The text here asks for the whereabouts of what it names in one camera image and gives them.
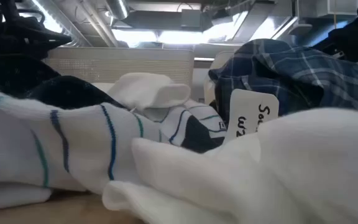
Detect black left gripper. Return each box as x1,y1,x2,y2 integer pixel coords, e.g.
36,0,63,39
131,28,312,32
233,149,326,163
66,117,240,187
0,18,73,60

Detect blue plaid shirt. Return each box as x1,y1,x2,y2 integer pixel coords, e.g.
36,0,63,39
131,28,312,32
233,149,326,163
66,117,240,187
208,38,358,125

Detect dark navy dotted garment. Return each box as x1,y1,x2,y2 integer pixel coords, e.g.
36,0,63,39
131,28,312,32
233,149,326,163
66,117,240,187
0,54,127,110

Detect white ankle sock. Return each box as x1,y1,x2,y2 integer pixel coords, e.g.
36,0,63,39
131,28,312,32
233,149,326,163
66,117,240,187
107,72,192,122

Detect white sock teal blue stripes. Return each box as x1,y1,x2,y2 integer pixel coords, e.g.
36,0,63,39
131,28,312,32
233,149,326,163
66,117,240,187
158,99,228,154
0,83,167,195

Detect large white garment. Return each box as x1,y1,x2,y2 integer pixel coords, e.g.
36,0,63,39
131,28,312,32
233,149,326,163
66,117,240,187
102,107,358,224

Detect plain white sock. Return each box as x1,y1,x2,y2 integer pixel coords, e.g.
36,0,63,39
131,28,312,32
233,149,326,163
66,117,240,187
0,182,53,214

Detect white handwritten paper label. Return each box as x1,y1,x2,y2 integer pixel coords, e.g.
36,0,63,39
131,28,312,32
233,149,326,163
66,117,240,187
224,88,280,144

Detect bright ceiling light panel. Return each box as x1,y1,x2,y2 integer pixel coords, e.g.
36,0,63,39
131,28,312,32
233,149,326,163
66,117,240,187
112,27,239,48

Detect silver round air duct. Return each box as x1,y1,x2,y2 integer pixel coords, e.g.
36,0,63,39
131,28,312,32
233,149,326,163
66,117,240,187
105,0,131,20

